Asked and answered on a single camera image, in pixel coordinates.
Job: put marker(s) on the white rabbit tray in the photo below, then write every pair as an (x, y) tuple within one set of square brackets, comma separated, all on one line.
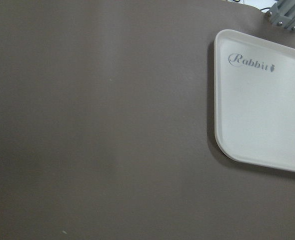
[(254, 100)]

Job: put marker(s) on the aluminium frame post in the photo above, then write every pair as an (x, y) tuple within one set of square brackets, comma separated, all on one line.
[(282, 14)]

